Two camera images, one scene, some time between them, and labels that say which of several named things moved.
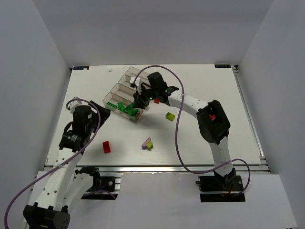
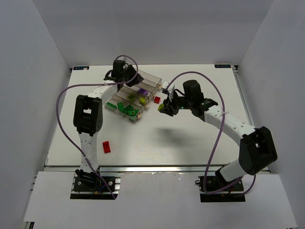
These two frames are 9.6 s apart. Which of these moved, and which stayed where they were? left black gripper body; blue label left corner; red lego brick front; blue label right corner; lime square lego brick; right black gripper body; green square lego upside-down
Moved: right black gripper body; left black gripper body; lime square lego brick
Stayed: green square lego upside-down; blue label right corner; blue label left corner; red lego brick front
